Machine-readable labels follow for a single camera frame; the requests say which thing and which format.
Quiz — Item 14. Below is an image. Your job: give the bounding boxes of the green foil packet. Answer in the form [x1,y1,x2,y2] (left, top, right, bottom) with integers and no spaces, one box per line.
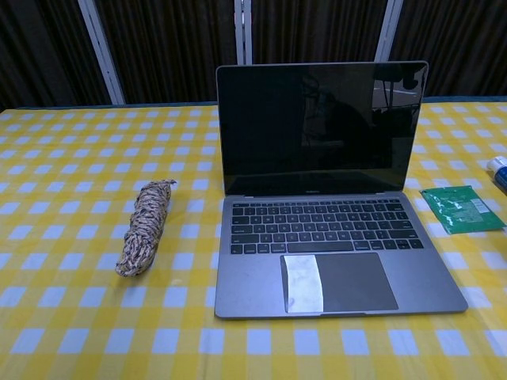
[419,184,506,235]

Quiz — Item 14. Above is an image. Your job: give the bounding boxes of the braided rope bundle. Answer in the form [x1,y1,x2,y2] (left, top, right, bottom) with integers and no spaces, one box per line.
[115,179,177,278]

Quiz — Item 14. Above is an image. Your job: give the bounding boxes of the white paper sticker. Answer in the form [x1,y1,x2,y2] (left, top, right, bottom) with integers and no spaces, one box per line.
[283,254,326,314]

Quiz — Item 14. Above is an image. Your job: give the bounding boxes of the yellow checkered tablecloth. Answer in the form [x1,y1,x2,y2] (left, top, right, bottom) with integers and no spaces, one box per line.
[0,101,507,380]

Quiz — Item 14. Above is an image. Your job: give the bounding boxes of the white and blue tube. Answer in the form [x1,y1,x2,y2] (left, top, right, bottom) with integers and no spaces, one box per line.
[486,155,507,188]

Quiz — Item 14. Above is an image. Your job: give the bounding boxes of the white frame post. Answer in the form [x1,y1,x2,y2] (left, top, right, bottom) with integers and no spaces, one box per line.
[234,0,254,67]
[379,0,405,63]
[77,0,127,106]

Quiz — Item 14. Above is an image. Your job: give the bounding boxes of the silver laptop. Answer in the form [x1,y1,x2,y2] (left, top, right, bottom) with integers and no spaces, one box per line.
[214,59,469,320]

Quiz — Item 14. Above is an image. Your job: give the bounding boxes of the dark pleated curtain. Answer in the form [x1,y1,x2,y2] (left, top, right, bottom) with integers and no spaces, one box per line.
[0,0,507,113]

